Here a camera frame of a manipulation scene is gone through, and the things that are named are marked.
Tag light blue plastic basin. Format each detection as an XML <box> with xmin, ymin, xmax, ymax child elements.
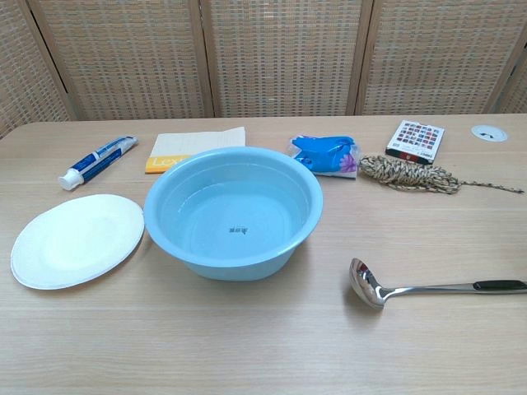
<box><xmin>143</xmin><ymin>146</ymin><xmax>324</xmax><ymax>282</ymax></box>

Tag blue floral tissue pack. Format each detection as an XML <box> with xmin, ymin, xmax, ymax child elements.
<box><xmin>288</xmin><ymin>133</ymin><xmax>363</xmax><ymax>181</ymax></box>

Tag blue and white toothpaste tube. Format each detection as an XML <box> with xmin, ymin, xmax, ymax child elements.
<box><xmin>58</xmin><ymin>136</ymin><xmax>139</xmax><ymax>191</ymax></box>

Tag white paper plate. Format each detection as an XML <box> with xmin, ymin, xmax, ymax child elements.
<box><xmin>10</xmin><ymin>193</ymin><xmax>146</xmax><ymax>291</ymax></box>

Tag black box with colourful squares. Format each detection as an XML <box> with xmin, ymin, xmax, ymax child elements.
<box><xmin>385</xmin><ymin>119</ymin><xmax>446</xmax><ymax>165</ymax></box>

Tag braided beige black rope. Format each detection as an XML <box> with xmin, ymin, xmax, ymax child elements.
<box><xmin>359</xmin><ymin>154</ymin><xmax>525</xmax><ymax>195</ymax></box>

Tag metal ladle with black handle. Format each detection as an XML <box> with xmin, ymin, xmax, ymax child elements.
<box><xmin>349</xmin><ymin>258</ymin><xmax>527</xmax><ymax>310</ymax></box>

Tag woven rattan folding screen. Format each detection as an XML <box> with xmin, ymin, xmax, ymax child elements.
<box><xmin>0</xmin><ymin>0</ymin><xmax>527</xmax><ymax>141</ymax></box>

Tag yellow and white notepad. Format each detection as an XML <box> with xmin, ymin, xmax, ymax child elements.
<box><xmin>145</xmin><ymin>126</ymin><xmax>249</xmax><ymax>175</ymax></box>

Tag white round cable grommet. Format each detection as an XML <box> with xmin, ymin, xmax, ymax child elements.
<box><xmin>470</xmin><ymin>124</ymin><xmax>511</xmax><ymax>142</ymax></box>

